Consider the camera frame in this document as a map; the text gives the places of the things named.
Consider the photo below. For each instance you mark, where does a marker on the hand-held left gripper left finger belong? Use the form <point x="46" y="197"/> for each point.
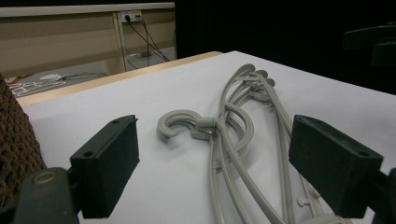
<point x="106" y="165"/>

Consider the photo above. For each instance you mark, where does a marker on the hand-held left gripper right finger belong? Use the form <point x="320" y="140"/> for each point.
<point x="333" y="168"/>

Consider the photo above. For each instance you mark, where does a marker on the brown knitted cloth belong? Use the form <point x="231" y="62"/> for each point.
<point x="17" y="140"/>

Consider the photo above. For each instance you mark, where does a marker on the beige wooden desk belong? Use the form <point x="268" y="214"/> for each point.
<point x="56" y="40"/>

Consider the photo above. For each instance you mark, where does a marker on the dark stand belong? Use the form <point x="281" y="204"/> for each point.
<point x="373" y="39"/>

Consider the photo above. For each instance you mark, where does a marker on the white power outlet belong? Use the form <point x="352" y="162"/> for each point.
<point x="132" y="16"/>

